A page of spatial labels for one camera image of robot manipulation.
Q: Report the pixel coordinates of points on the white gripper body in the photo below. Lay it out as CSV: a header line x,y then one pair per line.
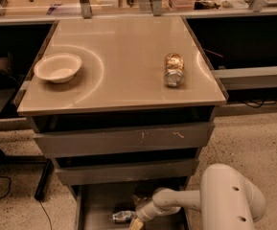
x,y
143,212

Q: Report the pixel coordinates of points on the silver blue redbull can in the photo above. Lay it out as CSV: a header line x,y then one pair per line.
x,y
123,216

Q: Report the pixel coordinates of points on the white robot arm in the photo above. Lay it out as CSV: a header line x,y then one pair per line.
x,y
226,200

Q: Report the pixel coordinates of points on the bottom open grey drawer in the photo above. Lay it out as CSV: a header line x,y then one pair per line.
x,y
98,202

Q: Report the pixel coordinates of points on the middle grey drawer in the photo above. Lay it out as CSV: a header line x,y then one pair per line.
x,y
127,172

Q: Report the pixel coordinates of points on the top grey drawer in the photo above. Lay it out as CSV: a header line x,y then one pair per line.
x,y
123,139

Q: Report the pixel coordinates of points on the grey drawer cabinet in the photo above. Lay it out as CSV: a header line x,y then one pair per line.
x,y
121,84

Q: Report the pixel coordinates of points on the black table leg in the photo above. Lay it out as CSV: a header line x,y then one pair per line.
x,y
41,187

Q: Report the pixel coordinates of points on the white bowl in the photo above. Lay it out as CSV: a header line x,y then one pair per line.
x,y
58,68

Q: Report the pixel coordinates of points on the grey metal post left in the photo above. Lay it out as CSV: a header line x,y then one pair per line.
x,y
86,11

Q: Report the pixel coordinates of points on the grey metal post middle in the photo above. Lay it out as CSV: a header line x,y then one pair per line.
x,y
157,7

